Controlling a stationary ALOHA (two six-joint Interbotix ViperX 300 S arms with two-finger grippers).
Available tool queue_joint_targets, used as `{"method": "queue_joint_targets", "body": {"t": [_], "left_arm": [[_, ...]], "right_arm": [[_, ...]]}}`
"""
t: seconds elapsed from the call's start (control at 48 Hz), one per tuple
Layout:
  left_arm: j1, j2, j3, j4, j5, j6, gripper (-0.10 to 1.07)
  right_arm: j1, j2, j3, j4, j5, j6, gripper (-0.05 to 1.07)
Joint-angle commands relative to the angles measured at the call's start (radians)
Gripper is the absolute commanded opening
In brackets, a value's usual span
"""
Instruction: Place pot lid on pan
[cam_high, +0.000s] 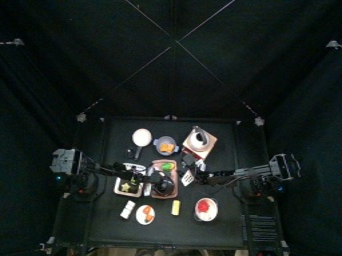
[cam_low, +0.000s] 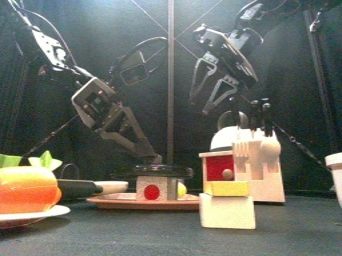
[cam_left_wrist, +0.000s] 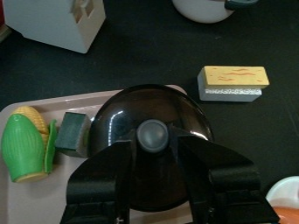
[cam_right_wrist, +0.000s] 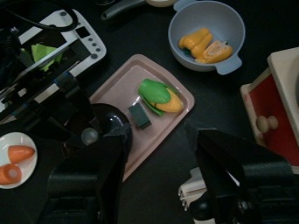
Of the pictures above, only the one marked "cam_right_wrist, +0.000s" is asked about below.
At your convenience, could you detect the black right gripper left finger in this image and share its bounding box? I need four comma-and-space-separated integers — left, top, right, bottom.
34, 123, 134, 224

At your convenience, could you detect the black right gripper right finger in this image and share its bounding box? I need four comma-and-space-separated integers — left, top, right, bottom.
195, 129, 297, 224

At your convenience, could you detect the dark pot lid grey knob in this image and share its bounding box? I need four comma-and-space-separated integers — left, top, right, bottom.
62, 102, 132, 154

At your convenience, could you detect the white ridged plastic toy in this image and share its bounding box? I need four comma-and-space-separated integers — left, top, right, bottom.
177, 166, 240, 212

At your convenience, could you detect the white round plate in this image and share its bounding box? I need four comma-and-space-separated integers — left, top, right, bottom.
0, 131, 40, 190

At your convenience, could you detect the wooden toy stove red front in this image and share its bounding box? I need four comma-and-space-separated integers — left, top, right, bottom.
239, 46, 299, 176

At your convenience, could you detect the orange toy carrot tip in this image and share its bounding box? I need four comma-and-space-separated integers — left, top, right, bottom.
6, 144, 36, 165

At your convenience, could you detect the orange toy carrot slice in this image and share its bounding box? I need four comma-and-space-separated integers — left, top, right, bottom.
0, 163, 24, 186

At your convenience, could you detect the small dark green block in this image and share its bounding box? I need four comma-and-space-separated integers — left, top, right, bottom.
126, 101, 153, 130

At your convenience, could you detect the pink plastic tray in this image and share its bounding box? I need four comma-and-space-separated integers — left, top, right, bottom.
88, 53, 196, 182

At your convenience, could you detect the toy corn cob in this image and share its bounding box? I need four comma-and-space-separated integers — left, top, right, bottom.
136, 78, 185, 117

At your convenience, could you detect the yellow toy pepper half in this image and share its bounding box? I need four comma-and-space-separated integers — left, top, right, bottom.
193, 40, 235, 65

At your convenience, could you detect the yellow toy pepper piece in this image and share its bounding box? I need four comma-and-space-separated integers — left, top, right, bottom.
177, 27, 215, 59

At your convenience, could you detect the green toy leaf vegetable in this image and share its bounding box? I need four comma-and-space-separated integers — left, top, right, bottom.
29, 43, 64, 72

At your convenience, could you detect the white toy microwave oven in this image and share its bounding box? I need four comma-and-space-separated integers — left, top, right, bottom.
0, 8, 108, 114

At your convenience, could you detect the grey-blue two-handled bowl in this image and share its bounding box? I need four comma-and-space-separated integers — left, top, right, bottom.
166, 0, 247, 76

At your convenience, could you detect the black cable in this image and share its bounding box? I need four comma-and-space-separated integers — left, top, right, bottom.
0, 0, 80, 33

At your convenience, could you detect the cream pan grey handle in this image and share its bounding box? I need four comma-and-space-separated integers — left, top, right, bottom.
100, 0, 180, 22

